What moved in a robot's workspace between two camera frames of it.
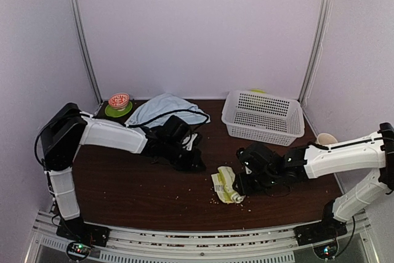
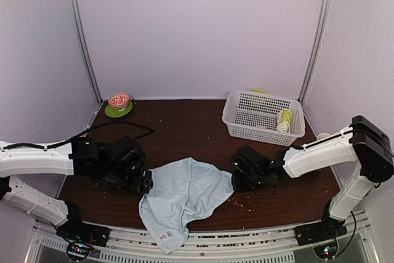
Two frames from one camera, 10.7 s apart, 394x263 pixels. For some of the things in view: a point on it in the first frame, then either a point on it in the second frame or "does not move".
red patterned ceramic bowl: [119, 101] does not move
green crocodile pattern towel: [223, 182] to [284, 116]
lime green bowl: [258, 90] does not move
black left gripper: [191, 165] to [143, 187]
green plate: [114, 113] does not move
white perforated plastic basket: [263, 116] does not move
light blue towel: [158, 106] to [183, 191]
